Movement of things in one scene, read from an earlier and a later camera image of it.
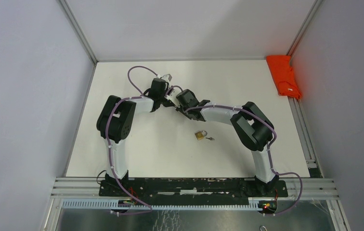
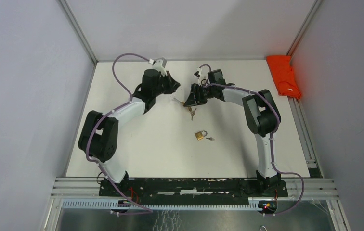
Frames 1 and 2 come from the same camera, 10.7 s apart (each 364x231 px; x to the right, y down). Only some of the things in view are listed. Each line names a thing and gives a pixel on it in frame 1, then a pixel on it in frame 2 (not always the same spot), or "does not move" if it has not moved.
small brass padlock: x=200 y=135 does not move
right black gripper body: x=187 y=114 → x=203 y=93
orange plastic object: x=282 y=75 does not move
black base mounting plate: x=192 y=188 does not move
